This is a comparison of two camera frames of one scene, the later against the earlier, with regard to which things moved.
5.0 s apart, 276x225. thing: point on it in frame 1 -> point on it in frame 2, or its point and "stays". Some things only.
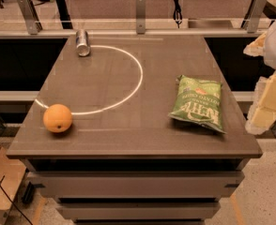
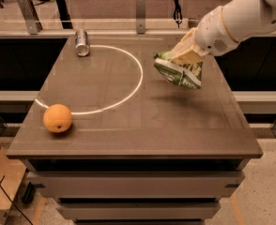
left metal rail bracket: (34, 24) stays
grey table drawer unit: (137, 191) stays
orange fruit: (57, 118) stays
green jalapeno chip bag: (198, 101) -> (184, 74)
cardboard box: (5, 177) stays
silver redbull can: (82, 38) stays
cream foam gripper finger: (257, 47) -> (189, 36)
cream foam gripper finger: (270, 102) -> (189, 53)
